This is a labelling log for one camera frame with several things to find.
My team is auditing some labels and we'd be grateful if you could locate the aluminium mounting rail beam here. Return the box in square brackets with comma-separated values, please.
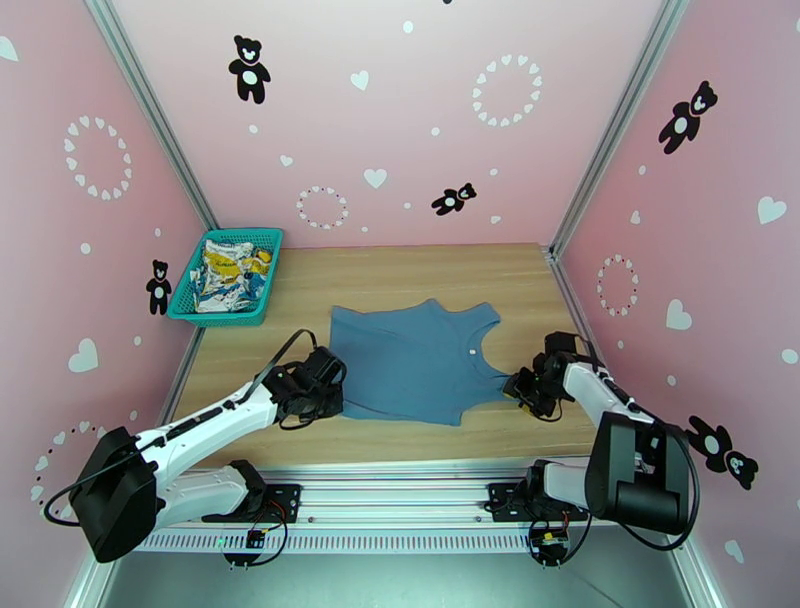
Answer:
[99, 474, 692, 529]

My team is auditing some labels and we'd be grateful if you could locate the black teddy bear wall sticker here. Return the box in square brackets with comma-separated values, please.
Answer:
[227, 35, 272, 105]

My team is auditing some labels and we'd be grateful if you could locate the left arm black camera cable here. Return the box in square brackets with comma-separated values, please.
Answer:
[42, 328, 344, 529]

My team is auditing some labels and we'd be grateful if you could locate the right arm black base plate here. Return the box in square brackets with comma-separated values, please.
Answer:
[486, 482, 590, 525]

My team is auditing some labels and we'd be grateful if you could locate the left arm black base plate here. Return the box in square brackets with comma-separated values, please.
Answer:
[201, 482, 303, 525]

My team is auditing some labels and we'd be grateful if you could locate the aluminium frame corner post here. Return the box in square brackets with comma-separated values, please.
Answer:
[548, 0, 692, 258]
[84, 0, 220, 231]

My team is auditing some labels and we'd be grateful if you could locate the teal plastic laundry basket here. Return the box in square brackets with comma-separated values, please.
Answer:
[167, 227, 284, 329]

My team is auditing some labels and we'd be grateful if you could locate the black yellow controller box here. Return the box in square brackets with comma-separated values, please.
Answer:
[531, 527, 570, 561]

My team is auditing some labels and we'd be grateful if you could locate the perforated metal strip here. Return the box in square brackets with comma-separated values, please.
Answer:
[118, 527, 679, 554]

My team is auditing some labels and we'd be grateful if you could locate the blue tank top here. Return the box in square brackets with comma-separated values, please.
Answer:
[329, 298, 523, 428]

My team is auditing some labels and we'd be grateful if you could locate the white yellow blue printed garment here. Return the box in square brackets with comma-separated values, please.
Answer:
[190, 237, 276, 314]

